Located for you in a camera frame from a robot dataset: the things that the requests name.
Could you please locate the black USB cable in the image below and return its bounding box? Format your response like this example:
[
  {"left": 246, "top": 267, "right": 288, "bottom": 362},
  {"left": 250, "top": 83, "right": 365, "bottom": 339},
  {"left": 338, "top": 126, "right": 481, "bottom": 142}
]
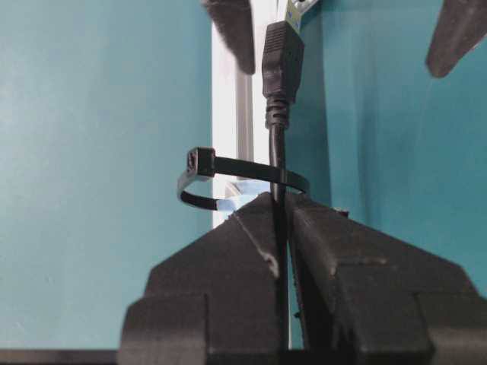
[{"left": 261, "top": 21, "right": 306, "bottom": 365}]

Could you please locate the aluminium extrusion frame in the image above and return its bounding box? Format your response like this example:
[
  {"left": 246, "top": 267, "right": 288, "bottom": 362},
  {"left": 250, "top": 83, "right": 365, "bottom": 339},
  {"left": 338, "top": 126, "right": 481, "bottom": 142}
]
[{"left": 210, "top": 0, "right": 332, "bottom": 365}]

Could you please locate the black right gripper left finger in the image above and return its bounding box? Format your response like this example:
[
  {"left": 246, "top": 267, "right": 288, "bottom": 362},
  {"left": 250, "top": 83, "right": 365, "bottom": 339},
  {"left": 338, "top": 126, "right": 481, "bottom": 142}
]
[{"left": 117, "top": 193, "right": 284, "bottom": 364}]

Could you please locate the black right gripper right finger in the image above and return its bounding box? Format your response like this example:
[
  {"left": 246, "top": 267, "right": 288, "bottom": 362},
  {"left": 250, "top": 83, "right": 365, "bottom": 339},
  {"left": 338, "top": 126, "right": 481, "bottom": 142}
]
[{"left": 287, "top": 194, "right": 486, "bottom": 364}]

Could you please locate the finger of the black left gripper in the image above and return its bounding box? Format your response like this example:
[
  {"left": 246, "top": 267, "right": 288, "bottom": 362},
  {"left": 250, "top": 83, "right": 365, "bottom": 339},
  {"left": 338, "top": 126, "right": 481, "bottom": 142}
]
[
  {"left": 201, "top": 0, "right": 256, "bottom": 75},
  {"left": 425, "top": 0, "right": 486, "bottom": 78}
]

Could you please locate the black zip tie loop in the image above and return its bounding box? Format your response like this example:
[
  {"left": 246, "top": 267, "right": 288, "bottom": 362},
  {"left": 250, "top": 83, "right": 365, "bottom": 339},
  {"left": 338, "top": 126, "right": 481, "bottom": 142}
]
[{"left": 177, "top": 147, "right": 310, "bottom": 211}]

